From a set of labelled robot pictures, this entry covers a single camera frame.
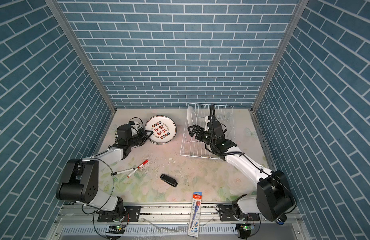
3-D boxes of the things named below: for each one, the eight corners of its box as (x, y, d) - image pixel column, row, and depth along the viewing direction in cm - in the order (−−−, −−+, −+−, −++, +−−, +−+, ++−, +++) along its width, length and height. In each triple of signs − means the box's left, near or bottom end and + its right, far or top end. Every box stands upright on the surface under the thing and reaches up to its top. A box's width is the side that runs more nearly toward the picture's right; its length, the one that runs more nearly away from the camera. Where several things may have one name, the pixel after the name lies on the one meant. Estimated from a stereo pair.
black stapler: (160, 179, 87) (159, 177, 84) (163, 174, 89) (162, 172, 85) (175, 187, 84) (175, 185, 81) (178, 182, 86) (178, 180, 83)
